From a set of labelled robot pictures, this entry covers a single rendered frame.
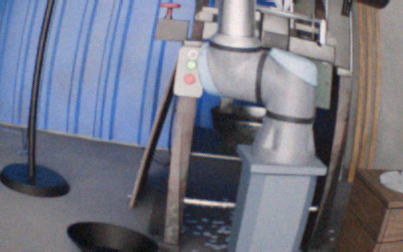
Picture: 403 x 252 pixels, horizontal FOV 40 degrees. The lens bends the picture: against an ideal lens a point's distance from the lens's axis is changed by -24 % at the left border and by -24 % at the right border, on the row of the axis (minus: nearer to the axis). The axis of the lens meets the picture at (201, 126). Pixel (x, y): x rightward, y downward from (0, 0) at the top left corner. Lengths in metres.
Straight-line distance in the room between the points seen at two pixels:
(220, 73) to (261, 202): 0.28
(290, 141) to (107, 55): 2.07
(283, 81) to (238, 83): 0.10
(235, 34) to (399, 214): 0.68
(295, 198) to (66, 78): 2.18
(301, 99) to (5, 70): 2.41
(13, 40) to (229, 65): 2.26
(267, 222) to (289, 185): 0.10
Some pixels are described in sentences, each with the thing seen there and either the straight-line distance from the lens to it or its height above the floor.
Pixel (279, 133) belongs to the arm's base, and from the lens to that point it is 1.44.
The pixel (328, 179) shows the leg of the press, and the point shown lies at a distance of 2.03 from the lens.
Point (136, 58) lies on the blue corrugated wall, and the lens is 3.37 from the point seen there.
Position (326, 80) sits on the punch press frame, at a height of 0.59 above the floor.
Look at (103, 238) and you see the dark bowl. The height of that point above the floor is 0.03.
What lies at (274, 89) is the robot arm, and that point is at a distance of 1.43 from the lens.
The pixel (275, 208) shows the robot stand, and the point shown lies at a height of 0.35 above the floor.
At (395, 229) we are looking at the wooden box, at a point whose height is 0.26.
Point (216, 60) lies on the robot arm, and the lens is 1.46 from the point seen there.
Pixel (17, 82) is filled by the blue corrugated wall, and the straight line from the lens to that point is 3.52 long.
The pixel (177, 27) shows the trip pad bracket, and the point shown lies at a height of 0.68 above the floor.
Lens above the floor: 0.77
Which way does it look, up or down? 11 degrees down
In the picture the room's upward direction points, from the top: 7 degrees clockwise
